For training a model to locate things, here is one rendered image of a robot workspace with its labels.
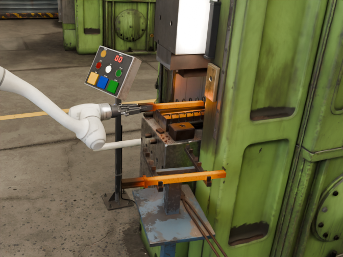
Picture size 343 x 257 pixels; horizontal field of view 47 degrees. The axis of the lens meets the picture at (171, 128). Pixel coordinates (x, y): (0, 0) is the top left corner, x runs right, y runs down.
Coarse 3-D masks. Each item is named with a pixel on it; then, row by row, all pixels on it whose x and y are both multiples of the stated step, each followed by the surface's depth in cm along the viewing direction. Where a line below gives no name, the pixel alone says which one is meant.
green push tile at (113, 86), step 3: (111, 81) 251; (114, 81) 249; (111, 84) 250; (114, 84) 249; (117, 84) 247; (108, 87) 251; (111, 87) 250; (114, 87) 248; (108, 90) 250; (111, 90) 249; (114, 90) 248; (114, 93) 248
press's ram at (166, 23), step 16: (160, 0) 203; (176, 0) 186; (192, 0) 185; (208, 0) 189; (160, 16) 206; (176, 16) 188; (192, 16) 189; (208, 16) 192; (160, 32) 208; (176, 32) 190; (192, 32) 193; (176, 48) 193; (192, 48) 196
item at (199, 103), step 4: (200, 100) 229; (140, 104) 212; (144, 104) 213; (148, 104) 213; (152, 104) 214; (156, 104) 217; (160, 104) 218; (164, 104) 219; (168, 104) 219; (172, 104) 220; (176, 104) 220; (180, 104) 221; (184, 104) 222; (188, 104) 224; (192, 104) 225; (196, 104) 226; (200, 104) 227; (156, 108) 216; (160, 108) 217; (164, 108) 218; (168, 108) 219
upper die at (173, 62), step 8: (160, 48) 211; (160, 56) 212; (168, 56) 202; (176, 56) 200; (184, 56) 202; (192, 56) 204; (200, 56) 206; (168, 64) 203; (176, 64) 202; (184, 64) 204; (192, 64) 206; (200, 64) 208
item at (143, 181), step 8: (144, 176) 160; (160, 176) 161; (168, 176) 162; (176, 176) 162; (184, 176) 163; (192, 176) 163; (200, 176) 164; (216, 176) 167; (224, 176) 168; (128, 184) 157; (136, 184) 158; (144, 184) 157; (152, 184) 159
